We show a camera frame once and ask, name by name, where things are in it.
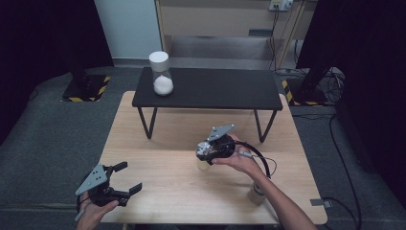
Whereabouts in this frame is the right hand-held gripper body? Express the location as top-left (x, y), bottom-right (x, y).
top-left (204, 124), bottom-right (237, 161)

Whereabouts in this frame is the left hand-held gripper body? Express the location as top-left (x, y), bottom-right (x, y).
top-left (75, 163), bottom-right (131, 207)

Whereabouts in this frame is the glass jar of yellow powder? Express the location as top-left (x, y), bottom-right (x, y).
top-left (195, 141), bottom-right (214, 172)

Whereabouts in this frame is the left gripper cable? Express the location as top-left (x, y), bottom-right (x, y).
top-left (74, 191), bottom-right (92, 222)

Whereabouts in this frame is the grey flat bar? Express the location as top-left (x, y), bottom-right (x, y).
top-left (248, 29), bottom-right (274, 37)

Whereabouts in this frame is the person's right hand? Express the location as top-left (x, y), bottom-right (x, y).
top-left (211, 133), bottom-right (268, 182)

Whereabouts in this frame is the black floor cable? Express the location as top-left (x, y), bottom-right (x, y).
top-left (291, 113), bottom-right (363, 230)

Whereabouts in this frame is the glass jar of brown powder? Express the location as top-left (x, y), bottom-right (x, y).
top-left (247, 181), bottom-right (267, 206)

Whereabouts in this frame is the white lidded jar white powder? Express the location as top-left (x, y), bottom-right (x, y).
top-left (148, 51), bottom-right (175, 97)

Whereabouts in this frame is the black curtain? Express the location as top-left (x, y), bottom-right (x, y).
top-left (296, 0), bottom-right (406, 199)
top-left (0, 0), bottom-right (114, 142)

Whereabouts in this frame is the person's left hand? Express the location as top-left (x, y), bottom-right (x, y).
top-left (76, 193), bottom-right (121, 230)

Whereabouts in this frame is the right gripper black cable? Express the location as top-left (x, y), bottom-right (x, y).
top-left (234, 140), bottom-right (278, 180)

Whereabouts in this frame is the white wall power outlet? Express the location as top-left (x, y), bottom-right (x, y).
top-left (268, 0), bottom-right (294, 12)

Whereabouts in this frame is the black metal shelf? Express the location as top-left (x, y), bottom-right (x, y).
top-left (131, 66), bottom-right (284, 144)

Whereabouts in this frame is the grey tape strip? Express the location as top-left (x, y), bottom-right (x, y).
top-left (309, 198), bottom-right (333, 207)

